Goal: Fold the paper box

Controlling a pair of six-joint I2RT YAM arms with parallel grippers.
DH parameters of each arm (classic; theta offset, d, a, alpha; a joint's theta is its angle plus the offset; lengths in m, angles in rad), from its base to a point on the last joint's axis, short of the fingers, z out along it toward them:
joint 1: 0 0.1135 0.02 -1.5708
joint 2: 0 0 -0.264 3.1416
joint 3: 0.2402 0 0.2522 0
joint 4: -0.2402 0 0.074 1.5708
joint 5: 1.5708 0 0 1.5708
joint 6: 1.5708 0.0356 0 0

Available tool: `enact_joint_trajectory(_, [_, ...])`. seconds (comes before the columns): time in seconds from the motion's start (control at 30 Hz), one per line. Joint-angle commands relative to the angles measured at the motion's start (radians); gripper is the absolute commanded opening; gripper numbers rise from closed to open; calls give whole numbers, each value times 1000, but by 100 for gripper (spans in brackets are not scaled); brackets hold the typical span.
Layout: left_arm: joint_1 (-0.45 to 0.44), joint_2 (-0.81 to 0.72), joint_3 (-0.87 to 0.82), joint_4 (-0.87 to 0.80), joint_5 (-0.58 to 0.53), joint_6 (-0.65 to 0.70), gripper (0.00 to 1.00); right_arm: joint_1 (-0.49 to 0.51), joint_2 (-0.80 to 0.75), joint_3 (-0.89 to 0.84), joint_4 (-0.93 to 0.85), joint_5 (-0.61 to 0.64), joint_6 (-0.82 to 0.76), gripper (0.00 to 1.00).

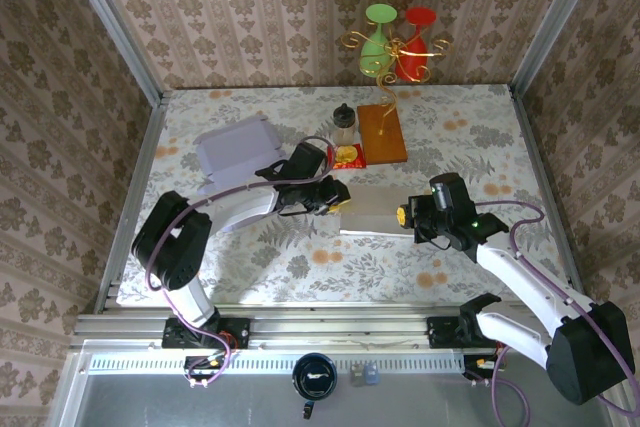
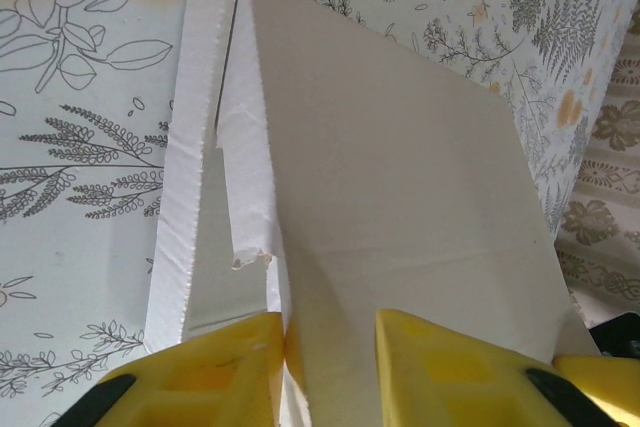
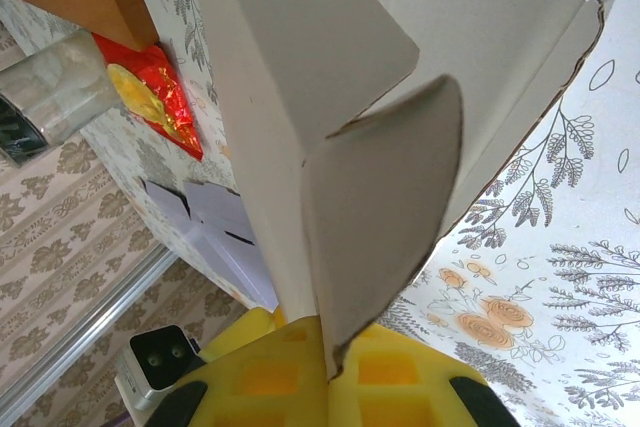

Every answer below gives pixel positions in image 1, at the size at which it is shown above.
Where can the lavender paper box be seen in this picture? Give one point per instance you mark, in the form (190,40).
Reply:
(235,152)

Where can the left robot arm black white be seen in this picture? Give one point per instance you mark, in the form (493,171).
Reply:
(175,247)

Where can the black power connector box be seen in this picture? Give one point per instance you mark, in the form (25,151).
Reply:
(475,366)
(200,367)

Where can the red snack packet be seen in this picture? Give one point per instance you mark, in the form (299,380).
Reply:
(352,159)

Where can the glass jar black lid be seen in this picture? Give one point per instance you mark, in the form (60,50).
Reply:
(344,134)

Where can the brown wooden base board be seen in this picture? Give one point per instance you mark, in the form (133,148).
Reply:
(387,147)

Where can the floral tablecloth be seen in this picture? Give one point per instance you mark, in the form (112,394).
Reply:
(310,294)

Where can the green plastic goblet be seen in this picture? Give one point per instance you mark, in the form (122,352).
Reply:
(375,47)

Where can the red plastic goblet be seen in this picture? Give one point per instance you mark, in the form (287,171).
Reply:
(412,54)

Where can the small blue-grey block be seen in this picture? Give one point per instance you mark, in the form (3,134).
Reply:
(371,376)

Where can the small grey block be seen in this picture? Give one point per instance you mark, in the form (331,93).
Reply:
(357,376)

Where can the grey metal shelf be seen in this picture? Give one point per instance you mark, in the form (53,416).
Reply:
(425,407)

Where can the black round cup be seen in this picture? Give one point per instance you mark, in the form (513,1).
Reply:
(314,389)

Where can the small black plug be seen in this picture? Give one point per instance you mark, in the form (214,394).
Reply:
(308,411)

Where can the aluminium table side rail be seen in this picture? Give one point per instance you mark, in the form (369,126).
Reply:
(544,172)
(140,172)

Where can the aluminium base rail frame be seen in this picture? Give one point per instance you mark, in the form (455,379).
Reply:
(340,329)

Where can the aluminium frame post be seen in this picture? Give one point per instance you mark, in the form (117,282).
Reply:
(555,22)
(115,22)

